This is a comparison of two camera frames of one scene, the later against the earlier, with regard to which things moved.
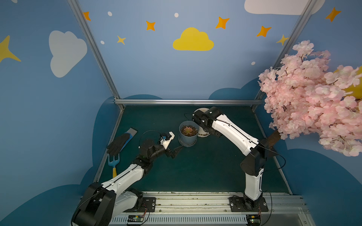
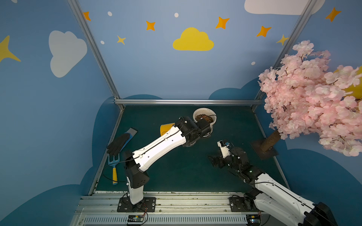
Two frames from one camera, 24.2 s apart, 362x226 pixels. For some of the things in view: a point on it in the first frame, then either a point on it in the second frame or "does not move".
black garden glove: x=114 y=148 does not move
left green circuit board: x=135 y=218 does not move
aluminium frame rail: x=191 y=101 does not move
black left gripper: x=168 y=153 to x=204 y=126
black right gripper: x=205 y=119 to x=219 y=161
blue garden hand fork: x=113 y=164 does not move
